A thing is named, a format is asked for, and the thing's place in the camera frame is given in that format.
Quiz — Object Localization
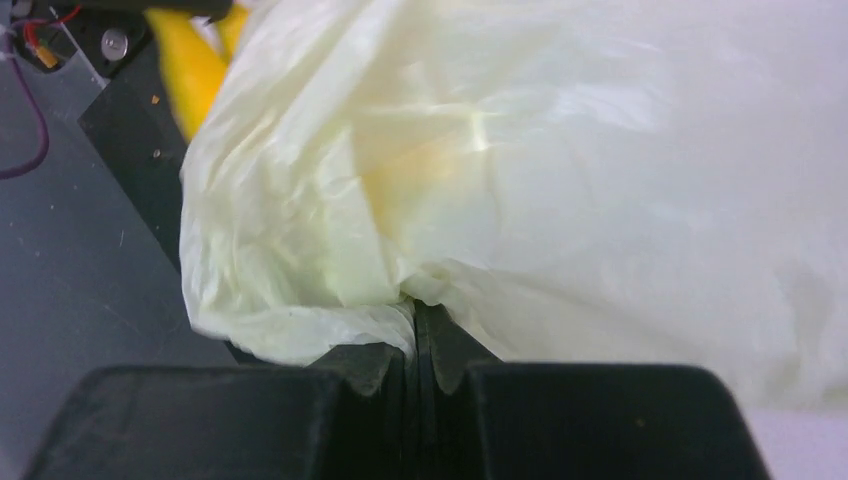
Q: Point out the green plastic grocery bag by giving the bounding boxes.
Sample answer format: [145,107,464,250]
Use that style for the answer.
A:
[180,1,847,409]

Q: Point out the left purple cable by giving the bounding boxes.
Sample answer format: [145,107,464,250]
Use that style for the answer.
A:
[0,26,51,181]

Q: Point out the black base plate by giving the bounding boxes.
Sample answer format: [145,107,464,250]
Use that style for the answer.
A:
[9,0,233,273]

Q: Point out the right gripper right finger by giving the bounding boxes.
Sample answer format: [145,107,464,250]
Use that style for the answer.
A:
[415,304,769,479]

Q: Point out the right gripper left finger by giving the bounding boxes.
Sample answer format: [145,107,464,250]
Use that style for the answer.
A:
[26,344,404,479]

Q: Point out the yellow banana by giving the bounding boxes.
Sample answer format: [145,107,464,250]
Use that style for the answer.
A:
[144,3,249,141]

